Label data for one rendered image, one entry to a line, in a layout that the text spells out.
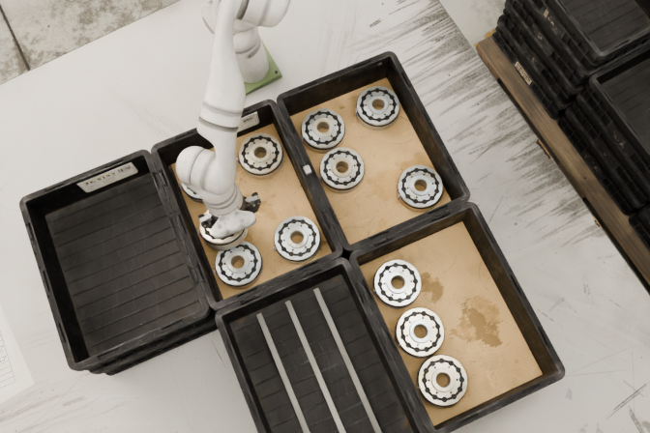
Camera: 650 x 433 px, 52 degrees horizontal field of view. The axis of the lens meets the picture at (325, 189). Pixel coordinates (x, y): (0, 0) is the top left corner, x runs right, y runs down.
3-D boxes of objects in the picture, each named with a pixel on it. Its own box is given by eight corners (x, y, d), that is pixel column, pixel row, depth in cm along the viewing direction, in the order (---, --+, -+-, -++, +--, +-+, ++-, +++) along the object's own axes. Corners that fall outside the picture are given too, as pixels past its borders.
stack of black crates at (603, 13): (488, 36, 245) (520, -44, 203) (555, 1, 250) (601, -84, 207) (551, 123, 234) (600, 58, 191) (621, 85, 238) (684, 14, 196)
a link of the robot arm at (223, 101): (192, 121, 111) (241, 132, 113) (232, -43, 103) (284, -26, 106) (190, 107, 119) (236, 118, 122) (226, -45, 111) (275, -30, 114)
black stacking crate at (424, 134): (279, 118, 163) (274, 98, 152) (388, 73, 166) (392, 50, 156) (345, 265, 151) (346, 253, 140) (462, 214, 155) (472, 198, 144)
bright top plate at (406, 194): (390, 177, 153) (390, 176, 152) (428, 158, 154) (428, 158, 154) (410, 215, 150) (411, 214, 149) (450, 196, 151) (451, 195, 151)
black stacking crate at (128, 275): (41, 215, 156) (18, 199, 145) (161, 166, 160) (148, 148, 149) (91, 376, 144) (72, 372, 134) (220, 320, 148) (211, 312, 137)
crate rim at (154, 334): (21, 202, 147) (16, 198, 145) (150, 150, 151) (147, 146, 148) (74, 374, 135) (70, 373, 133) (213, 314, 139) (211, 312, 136)
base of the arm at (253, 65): (229, 61, 179) (214, 30, 162) (260, 45, 179) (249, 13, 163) (244, 89, 176) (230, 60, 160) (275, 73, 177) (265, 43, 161)
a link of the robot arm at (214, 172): (220, 203, 116) (240, 128, 112) (175, 185, 118) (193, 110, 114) (235, 193, 123) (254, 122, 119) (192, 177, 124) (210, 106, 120)
